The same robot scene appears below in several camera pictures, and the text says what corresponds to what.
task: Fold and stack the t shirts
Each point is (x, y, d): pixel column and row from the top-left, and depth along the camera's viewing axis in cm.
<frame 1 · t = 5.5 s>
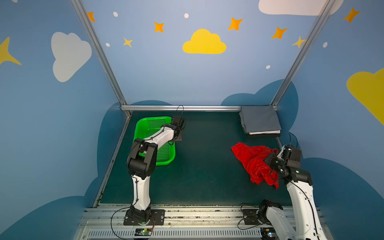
left hand: (176, 136, 100), fingers closed
right hand: (268, 155, 79), fingers closed
red t shirt: (252, 158, 88), point 10 cm above the table
green plastic mesh basket: (146, 127, 109), point 5 cm above the table
folded grey t shirt: (259, 118, 110), point 9 cm above the table
folded white t shirt: (264, 132, 107), point 5 cm above the table
folded black t shirt: (264, 135, 110), on the table

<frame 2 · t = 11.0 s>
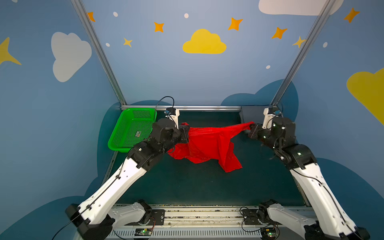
left hand: (190, 126, 66), fingers closed
right hand: (252, 122, 69), fingers closed
red t shirt: (213, 141, 83), point 20 cm above the table
green plastic mesh basket: (129, 130, 110), point 2 cm above the table
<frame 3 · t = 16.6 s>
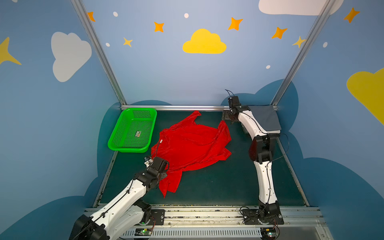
left hand: (164, 172, 85), fingers closed
right hand: (231, 114, 104), fingers open
red t shirt: (185, 145, 104), on the table
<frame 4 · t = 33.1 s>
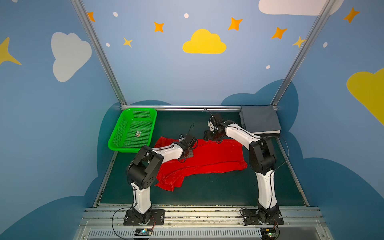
left hand: (189, 153, 98), fingers closed
right hand: (208, 136, 99), fingers open
red t shirt: (211, 156, 91), point 8 cm above the table
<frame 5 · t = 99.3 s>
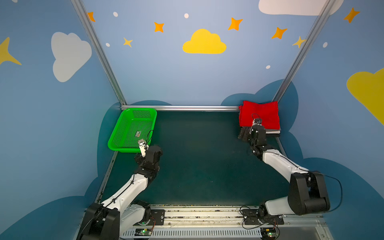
left hand: (150, 148, 85), fingers open
right hand: (251, 129, 90), fingers open
red t shirt: (268, 113, 106), point 14 cm above the table
